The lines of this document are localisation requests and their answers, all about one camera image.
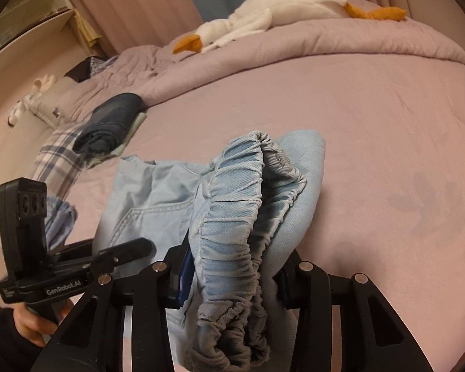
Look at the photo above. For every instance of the plaid cloth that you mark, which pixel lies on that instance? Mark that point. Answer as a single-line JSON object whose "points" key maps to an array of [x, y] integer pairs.
{"points": [[58, 151]]}

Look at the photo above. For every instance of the person's left forearm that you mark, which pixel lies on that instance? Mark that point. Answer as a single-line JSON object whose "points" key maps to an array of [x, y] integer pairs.
{"points": [[4, 348]]}

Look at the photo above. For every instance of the person's left hand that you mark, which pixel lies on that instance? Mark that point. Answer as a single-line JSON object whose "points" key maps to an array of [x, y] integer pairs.
{"points": [[31, 325]]}

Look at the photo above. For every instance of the dark blue folded jeans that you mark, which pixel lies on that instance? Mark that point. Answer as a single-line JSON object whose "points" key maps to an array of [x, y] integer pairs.
{"points": [[108, 120]]}

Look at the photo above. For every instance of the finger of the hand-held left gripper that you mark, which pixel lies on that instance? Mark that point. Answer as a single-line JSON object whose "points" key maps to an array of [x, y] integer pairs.
{"points": [[73, 251], [133, 250]]}

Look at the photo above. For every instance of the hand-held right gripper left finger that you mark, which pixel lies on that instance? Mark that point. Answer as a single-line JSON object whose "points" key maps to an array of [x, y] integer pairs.
{"points": [[186, 275]]}

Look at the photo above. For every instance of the white goose plush toy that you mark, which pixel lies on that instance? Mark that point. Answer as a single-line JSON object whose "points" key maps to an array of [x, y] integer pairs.
{"points": [[294, 4]]}

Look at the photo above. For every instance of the dark checked garment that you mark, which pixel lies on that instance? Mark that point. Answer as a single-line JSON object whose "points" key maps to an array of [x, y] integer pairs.
{"points": [[87, 68]]}

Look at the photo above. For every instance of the white shelf unit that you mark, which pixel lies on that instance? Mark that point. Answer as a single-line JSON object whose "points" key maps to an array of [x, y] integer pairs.
{"points": [[42, 7]]}

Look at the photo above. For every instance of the lilac quilt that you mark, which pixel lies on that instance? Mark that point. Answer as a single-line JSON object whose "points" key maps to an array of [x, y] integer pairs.
{"points": [[294, 42]]}

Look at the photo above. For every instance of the small white plush toy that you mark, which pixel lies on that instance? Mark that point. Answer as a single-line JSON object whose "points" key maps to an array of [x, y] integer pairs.
{"points": [[27, 99]]}

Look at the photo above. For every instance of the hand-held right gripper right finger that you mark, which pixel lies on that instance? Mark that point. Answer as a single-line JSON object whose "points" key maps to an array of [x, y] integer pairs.
{"points": [[306, 290]]}

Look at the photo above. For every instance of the bed with pink sheet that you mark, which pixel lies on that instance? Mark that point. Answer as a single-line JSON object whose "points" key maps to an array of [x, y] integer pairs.
{"points": [[372, 143]]}

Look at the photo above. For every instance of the light blue pants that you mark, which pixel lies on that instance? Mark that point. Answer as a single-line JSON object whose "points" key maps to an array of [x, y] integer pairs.
{"points": [[232, 201]]}

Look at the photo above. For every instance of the pink curtain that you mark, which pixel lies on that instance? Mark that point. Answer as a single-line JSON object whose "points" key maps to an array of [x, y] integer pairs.
{"points": [[139, 7]]}

